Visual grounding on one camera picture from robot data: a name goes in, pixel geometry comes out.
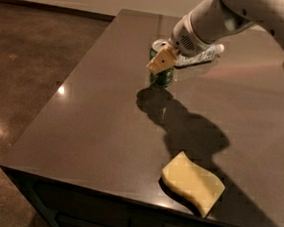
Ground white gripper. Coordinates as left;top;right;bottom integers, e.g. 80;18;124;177
147;14;210;75

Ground green soda can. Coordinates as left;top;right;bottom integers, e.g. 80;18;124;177
149;39;173;88

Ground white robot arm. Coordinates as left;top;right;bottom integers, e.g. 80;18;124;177
148;0;284;74

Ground blue plastic bottle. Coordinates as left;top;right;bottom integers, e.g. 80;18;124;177
175;44;225;68

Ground yellow sponge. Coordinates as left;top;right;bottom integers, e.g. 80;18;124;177
161;151;225;217

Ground dark cabinet under table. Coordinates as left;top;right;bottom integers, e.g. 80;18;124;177
0;165;284;227

